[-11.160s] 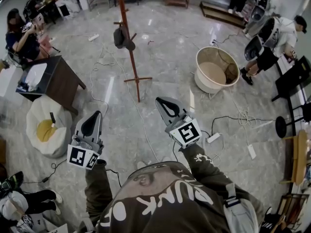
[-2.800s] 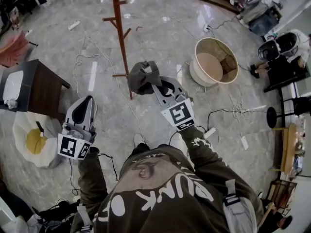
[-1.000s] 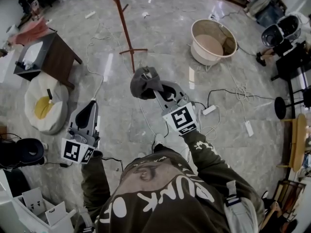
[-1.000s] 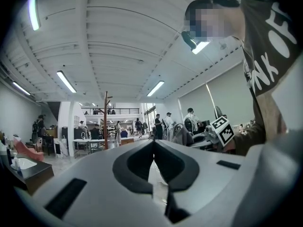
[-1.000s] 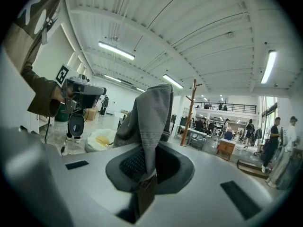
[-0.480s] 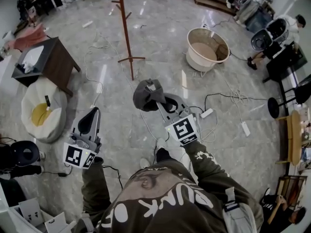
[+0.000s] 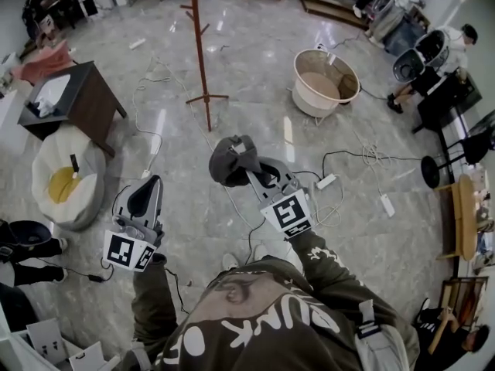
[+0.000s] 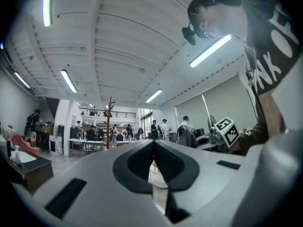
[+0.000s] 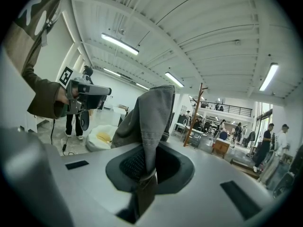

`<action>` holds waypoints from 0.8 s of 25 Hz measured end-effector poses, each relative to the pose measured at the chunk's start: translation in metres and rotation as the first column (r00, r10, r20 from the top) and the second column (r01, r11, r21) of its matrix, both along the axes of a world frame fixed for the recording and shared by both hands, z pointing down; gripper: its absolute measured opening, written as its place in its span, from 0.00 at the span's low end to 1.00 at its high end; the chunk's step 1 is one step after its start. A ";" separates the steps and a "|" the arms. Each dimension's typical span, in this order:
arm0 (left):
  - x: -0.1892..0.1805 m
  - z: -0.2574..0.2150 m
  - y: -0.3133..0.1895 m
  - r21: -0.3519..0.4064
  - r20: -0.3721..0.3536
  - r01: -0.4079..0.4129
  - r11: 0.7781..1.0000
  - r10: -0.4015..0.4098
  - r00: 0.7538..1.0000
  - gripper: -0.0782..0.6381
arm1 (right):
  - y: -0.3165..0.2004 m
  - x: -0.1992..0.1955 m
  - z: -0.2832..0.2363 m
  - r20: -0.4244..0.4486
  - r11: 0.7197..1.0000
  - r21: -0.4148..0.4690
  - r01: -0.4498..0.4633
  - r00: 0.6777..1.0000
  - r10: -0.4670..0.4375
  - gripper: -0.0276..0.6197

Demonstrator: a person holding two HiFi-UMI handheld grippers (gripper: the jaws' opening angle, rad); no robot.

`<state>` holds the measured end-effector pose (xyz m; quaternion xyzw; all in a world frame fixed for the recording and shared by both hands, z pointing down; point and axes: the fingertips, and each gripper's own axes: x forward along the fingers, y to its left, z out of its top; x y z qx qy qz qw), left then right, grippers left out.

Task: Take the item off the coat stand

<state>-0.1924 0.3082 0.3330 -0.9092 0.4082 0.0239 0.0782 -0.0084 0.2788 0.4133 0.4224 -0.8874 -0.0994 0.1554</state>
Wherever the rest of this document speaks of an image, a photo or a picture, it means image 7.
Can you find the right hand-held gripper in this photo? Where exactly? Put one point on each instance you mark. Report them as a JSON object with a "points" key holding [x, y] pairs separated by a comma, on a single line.
{"points": [[288, 213]]}

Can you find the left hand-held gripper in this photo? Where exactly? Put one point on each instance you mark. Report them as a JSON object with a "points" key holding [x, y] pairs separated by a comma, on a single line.
{"points": [[121, 249]]}

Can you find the dark grey cap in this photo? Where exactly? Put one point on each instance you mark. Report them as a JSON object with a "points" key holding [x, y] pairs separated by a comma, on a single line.
{"points": [[228, 164]]}

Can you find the brown wooden coat rack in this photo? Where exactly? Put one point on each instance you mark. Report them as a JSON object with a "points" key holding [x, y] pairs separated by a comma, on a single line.
{"points": [[207, 98]]}

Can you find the person's right forearm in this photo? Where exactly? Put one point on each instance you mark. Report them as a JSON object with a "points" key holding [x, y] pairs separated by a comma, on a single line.
{"points": [[321, 261]]}

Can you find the person's left forearm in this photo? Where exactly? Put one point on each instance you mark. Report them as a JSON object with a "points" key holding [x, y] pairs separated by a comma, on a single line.
{"points": [[152, 296]]}

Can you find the white power strip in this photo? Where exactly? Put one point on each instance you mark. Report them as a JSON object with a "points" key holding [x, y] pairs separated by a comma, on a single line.
{"points": [[137, 43], [327, 181]]}

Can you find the egg-shaped white yellow beanbag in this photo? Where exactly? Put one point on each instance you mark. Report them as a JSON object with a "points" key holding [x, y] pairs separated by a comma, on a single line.
{"points": [[73, 211]]}

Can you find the black rectangular device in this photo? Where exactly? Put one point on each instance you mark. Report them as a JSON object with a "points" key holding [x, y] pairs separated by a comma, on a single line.
{"points": [[74, 162]]}

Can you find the black power adapter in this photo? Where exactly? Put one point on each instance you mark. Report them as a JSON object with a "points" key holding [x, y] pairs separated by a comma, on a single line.
{"points": [[96, 278]]}

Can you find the round cream basket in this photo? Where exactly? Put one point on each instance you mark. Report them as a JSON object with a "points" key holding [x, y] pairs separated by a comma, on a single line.
{"points": [[309, 103]]}

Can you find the person's left shoe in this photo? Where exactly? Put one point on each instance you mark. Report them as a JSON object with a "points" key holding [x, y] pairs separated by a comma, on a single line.
{"points": [[230, 262]]}

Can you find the dark round container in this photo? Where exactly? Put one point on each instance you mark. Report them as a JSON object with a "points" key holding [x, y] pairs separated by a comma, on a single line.
{"points": [[29, 232]]}

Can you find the white power adapter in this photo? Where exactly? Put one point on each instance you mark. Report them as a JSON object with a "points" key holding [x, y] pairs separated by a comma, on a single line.
{"points": [[387, 205]]}

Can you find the dark wooden side table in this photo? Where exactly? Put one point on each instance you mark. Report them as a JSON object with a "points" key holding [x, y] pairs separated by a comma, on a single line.
{"points": [[93, 99]]}

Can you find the white crumpled cloth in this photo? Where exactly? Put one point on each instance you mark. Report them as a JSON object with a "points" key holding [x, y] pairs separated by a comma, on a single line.
{"points": [[43, 106]]}

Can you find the person's brown printed shirt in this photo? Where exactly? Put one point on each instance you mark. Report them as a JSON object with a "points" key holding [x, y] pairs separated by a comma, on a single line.
{"points": [[251, 323]]}

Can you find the white socket block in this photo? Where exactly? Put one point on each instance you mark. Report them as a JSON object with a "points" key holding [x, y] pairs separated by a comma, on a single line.
{"points": [[321, 47]]}

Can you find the white tray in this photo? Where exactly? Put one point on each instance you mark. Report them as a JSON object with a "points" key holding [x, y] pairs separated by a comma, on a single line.
{"points": [[54, 87]]}

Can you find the white cabinet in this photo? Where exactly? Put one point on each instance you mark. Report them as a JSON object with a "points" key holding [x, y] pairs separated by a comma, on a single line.
{"points": [[11, 126]]}

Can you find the black round-base stool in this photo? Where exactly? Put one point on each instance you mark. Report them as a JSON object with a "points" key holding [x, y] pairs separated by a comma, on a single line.
{"points": [[430, 171]]}

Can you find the white cardboard box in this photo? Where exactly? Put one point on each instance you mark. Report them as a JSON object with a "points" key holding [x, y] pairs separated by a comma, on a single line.
{"points": [[91, 358], [48, 338]]}

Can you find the pink chair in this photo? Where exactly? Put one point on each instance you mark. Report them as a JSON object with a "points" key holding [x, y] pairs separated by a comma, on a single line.
{"points": [[42, 62]]}

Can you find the grey double bin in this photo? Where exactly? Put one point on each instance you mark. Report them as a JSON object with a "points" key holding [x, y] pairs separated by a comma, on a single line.
{"points": [[386, 21], [414, 66]]}

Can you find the low wooden platform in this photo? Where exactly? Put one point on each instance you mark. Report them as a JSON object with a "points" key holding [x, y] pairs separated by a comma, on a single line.
{"points": [[332, 8]]}

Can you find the black desk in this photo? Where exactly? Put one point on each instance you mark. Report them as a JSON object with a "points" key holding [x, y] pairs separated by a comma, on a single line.
{"points": [[444, 103]]}

